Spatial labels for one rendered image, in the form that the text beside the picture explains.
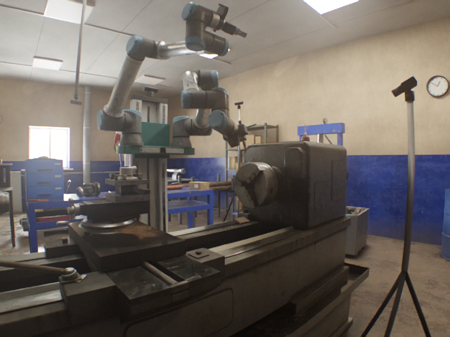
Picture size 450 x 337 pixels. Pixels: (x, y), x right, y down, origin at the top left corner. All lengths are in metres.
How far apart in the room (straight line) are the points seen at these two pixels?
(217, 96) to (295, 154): 0.52
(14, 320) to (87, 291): 0.19
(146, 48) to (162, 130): 0.87
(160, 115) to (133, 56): 0.82
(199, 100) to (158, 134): 1.09
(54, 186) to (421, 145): 4.82
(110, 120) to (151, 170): 0.66
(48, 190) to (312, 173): 2.41
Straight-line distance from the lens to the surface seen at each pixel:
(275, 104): 5.90
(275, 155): 1.63
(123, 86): 1.86
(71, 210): 1.29
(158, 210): 2.46
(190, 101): 1.31
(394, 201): 4.75
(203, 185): 3.54
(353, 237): 3.60
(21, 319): 0.83
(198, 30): 1.27
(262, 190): 1.43
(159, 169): 2.39
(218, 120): 1.27
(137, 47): 1.73
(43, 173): 2.94
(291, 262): 1.46
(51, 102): 8.27
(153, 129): 2.33
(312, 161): 1.54
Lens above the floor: 1.22
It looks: 1 degrees down
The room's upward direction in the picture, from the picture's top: straight up
